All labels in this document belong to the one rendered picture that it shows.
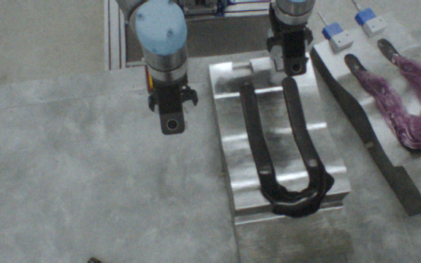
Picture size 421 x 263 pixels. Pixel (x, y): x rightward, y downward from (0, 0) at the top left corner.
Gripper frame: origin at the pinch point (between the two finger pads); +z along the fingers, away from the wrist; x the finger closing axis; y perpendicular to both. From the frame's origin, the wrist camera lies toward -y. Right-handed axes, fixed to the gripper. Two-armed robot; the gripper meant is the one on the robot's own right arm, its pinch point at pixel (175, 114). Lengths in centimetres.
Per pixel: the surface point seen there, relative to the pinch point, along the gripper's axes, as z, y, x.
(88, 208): 15.0, -15.7, 24.5
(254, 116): 7.0, -0.8, -19.0
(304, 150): 4.8, -11.7, -28.5
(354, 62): 10, 11, -49
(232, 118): 6.6, -0.7, -13.4
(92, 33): 95, 86, 36
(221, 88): 6.1, 7.5, -12.0
